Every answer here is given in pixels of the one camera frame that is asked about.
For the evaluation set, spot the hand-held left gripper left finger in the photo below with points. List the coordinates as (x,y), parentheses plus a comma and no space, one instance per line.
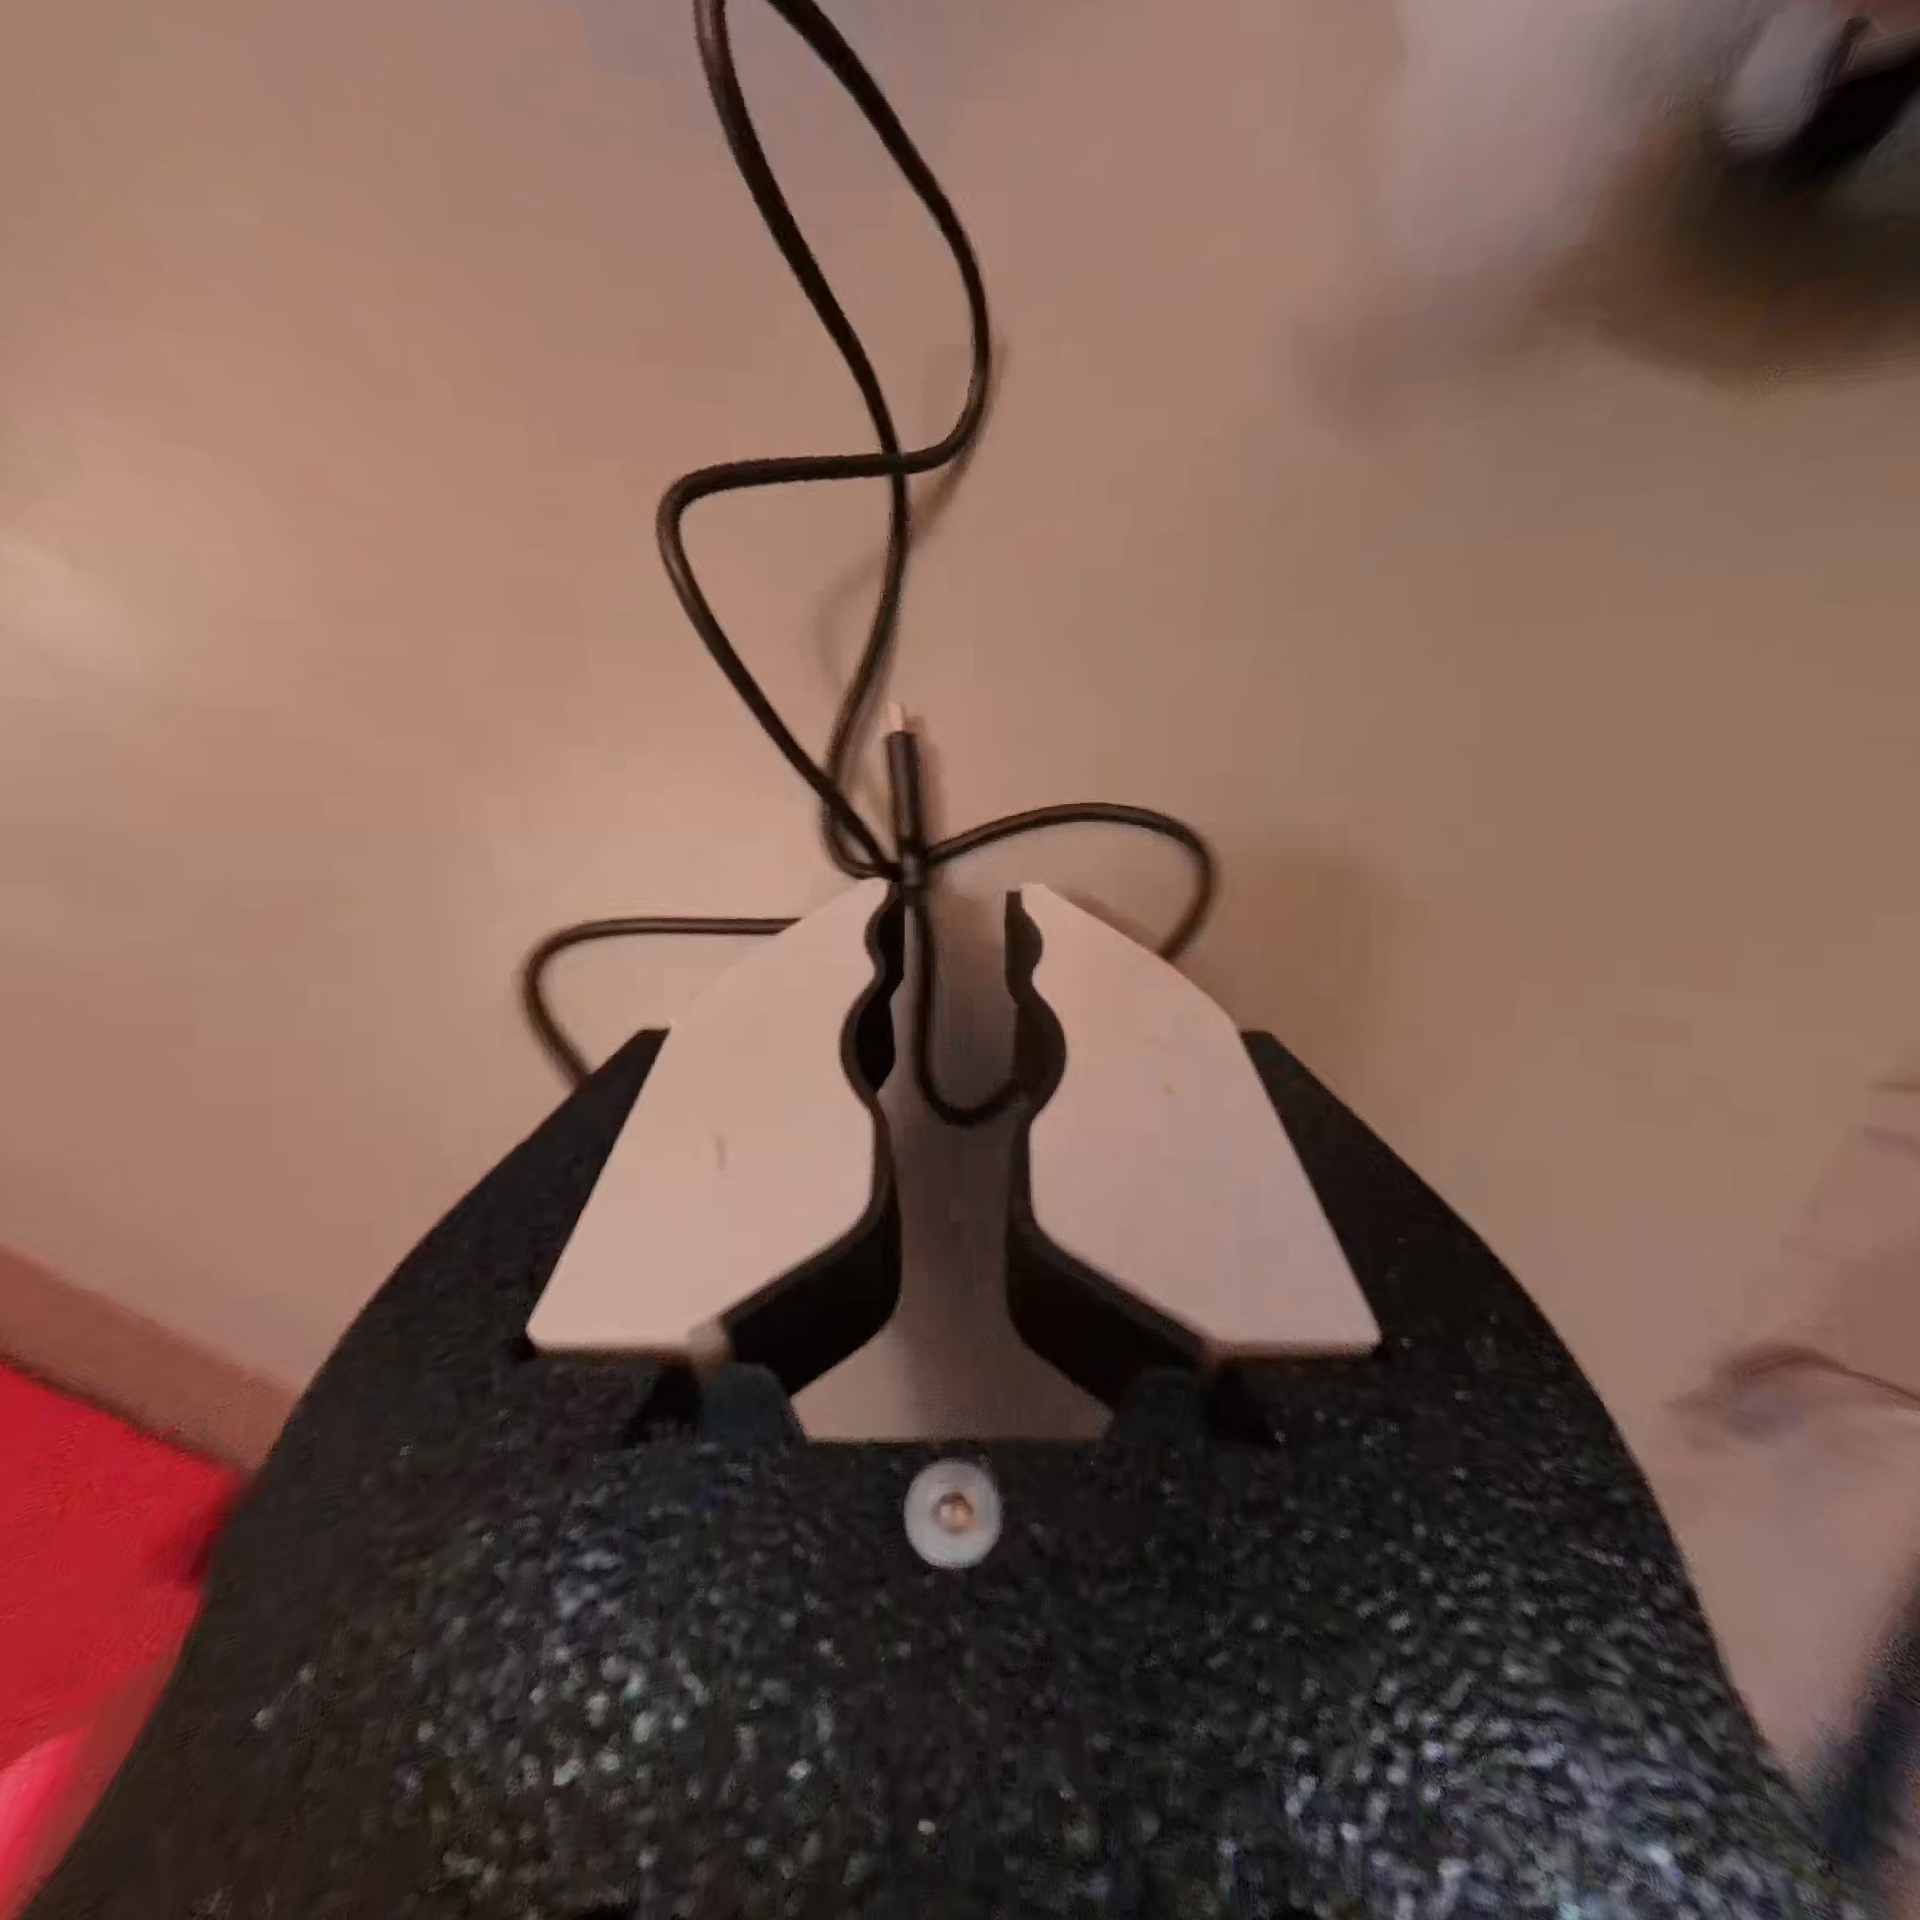
(722,1155)

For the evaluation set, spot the red plastic bin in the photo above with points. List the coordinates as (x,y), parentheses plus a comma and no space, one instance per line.
(89,1575)

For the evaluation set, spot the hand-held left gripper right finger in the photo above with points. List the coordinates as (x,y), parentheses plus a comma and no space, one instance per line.
(1183,1182)

